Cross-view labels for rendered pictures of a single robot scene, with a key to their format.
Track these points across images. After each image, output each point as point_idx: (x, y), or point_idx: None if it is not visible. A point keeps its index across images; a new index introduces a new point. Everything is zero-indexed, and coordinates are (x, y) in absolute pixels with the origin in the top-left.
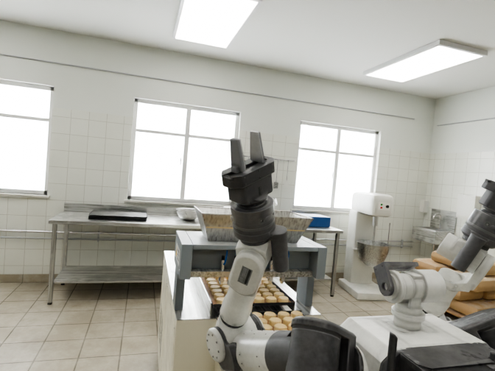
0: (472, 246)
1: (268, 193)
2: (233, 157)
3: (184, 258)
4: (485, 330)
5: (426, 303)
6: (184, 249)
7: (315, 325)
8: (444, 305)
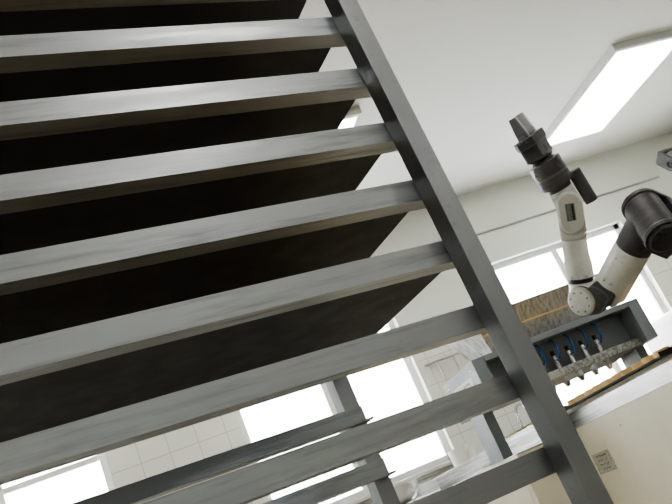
0: None
1: (551, 149)
2: (516, 132)
3: (482, 374)
4: None
5: None
6: (477, 365)
7: (636, 193)
8: None
